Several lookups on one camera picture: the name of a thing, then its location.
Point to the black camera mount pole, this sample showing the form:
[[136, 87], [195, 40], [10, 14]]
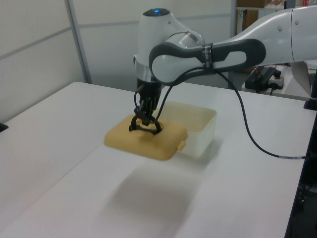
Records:
[[312, 99]]

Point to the black power unit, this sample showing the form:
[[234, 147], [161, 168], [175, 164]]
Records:
[[257, 79]]

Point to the brown cardboard box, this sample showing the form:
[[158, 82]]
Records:
[[249, 19]]

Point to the white plastic tool case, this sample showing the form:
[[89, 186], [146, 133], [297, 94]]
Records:
[[203, 134]]

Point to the grey partition post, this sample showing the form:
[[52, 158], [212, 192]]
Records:
[[234, 17]]

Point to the grey button box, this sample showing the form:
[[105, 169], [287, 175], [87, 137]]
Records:
[[278, 81]]

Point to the black table clamp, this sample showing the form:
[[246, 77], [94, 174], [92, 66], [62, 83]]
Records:
[[3, 127]]

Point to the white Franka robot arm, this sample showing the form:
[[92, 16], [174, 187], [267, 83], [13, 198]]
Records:
[[247, 37]]

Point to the grey laptop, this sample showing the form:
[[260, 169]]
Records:
[[301, 74]]

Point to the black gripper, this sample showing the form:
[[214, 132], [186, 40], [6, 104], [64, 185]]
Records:
[[149, 89]]

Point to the white desk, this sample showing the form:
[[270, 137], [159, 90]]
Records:
[[289, 93]]

